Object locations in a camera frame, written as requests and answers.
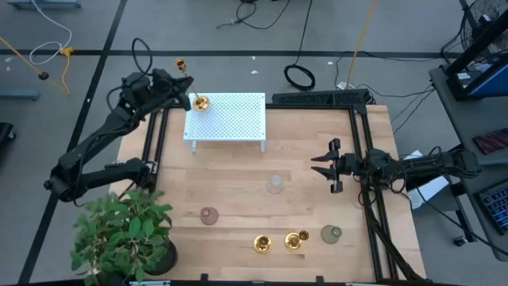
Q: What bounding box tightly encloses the black aluminium table frame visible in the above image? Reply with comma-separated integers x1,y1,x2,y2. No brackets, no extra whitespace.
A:
141,102,428,284

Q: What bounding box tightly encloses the yellow cord with black plug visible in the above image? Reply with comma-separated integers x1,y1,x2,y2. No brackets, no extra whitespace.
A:
0,36,51,82

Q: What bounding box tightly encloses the coiled black floor cable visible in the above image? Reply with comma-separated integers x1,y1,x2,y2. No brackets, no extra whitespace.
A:
283,0,317,92

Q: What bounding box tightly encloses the green leafy plant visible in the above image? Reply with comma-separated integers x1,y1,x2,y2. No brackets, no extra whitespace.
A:
70,189,175,286

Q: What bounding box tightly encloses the clear glass candle holder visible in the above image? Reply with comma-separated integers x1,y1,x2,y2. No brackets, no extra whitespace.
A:
266,175,285,195

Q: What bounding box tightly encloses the white floor cable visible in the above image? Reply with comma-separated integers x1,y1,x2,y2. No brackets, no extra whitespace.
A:
29,0,74,67

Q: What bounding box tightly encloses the backlit keyboard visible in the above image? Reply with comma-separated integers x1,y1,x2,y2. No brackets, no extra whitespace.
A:
477,180,508,236

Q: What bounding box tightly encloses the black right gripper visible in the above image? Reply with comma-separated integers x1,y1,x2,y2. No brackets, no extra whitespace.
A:
310,137,360,195

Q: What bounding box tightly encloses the thin black floor cable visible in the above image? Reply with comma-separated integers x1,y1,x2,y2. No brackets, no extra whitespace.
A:
215,0,293,31

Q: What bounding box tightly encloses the grey side table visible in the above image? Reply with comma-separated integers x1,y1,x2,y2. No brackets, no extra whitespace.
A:
429,64,508,263

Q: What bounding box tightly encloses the white perforated metal shelf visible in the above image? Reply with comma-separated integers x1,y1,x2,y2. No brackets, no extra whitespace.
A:
183,92,267,154

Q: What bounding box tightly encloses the black plant pot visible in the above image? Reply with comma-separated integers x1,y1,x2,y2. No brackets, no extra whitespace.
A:
143,239,179,277

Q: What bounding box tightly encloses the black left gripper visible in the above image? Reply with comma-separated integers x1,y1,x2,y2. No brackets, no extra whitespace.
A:
152,68,196,113

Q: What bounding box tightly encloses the long yellow floor cable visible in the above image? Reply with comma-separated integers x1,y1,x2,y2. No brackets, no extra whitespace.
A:
344,0,379,90

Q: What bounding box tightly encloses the pink glass candle holder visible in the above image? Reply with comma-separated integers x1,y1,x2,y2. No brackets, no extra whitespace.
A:
199,206,220,226

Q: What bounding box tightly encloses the green glass candle holder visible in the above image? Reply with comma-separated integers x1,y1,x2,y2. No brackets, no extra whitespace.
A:
320,224,344,245

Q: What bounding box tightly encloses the dark red flat item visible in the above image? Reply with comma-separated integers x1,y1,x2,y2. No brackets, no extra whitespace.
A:
471,128,508,156

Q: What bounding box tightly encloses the tall brass candlestick holder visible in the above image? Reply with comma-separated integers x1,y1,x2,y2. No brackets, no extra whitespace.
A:
283,229,310,253
174,57,211,113
253,234,273,255

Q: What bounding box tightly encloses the blue box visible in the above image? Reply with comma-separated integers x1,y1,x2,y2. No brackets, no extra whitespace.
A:
467,62,508,99

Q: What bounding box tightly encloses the white paper sheet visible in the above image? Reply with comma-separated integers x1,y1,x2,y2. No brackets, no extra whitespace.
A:
403,149,450,211

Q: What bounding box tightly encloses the black floor fan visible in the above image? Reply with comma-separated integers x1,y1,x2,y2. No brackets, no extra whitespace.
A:
461,0,508,53

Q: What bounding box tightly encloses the yellow extension cord plug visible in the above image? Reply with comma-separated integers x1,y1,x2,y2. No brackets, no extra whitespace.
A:
58,46,76,96

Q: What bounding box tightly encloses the black slanted post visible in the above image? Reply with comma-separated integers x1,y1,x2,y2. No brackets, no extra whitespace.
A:
444,10,508,77

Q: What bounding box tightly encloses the black perforated metal shelf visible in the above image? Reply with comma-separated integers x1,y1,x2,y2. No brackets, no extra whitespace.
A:
271,88,372,107

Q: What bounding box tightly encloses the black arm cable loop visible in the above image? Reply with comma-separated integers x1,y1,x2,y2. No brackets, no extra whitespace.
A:
131,37,154,77

